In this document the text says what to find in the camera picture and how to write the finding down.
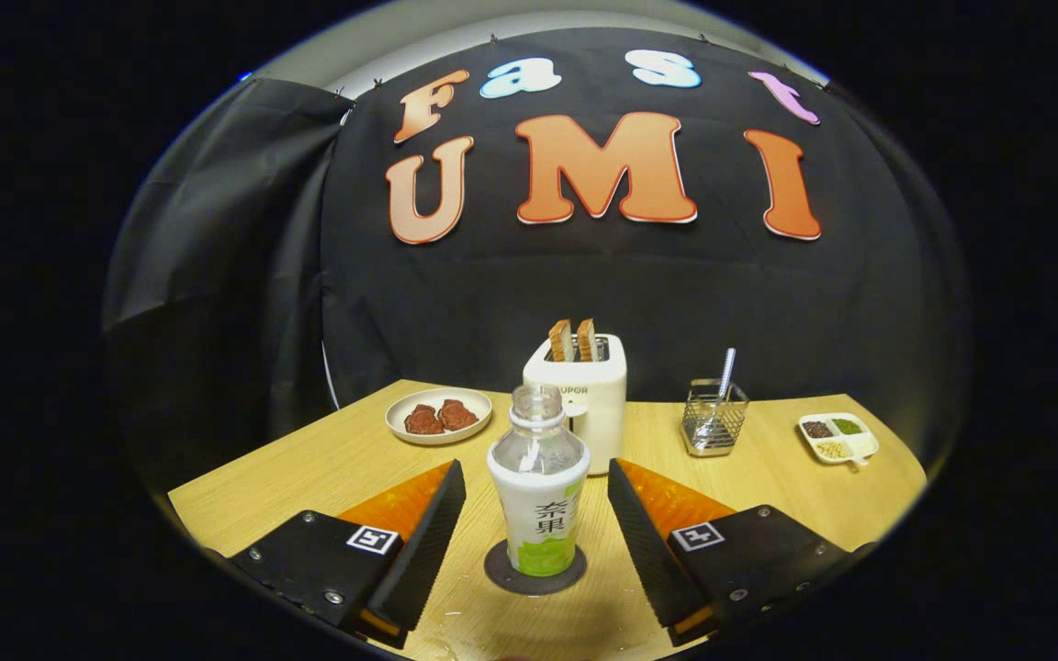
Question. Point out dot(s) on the white utensil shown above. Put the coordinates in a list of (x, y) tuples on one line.
[(727, 367)]

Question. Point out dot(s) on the black backdrop cloth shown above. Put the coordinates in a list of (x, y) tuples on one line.
[(676, 294)]

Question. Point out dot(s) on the white toaster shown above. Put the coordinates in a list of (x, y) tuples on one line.
[(602, 413)]

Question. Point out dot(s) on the white divided bean dish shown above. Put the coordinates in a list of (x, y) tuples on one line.
[(860, 448)]

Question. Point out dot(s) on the toast slice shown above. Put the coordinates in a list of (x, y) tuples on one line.
[(587, 340), (561, 341)]

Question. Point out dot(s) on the white oval plate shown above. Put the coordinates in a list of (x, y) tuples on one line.
[(399, 424)]

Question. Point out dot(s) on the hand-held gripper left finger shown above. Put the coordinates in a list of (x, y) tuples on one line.
[(423, 551)]

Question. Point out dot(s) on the white green juice bottle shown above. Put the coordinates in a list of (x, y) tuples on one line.
[(538, 514)]

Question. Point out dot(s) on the wooden table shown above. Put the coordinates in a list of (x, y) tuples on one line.
[(768, 496)]

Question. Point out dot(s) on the red meat piece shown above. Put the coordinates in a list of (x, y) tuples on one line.
[(457, 415), (422, 420)]

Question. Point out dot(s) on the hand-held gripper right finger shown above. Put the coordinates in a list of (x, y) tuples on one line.
[(648, 551)]

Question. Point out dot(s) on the dark round coaster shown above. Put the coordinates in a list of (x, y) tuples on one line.
[(501, 580)]

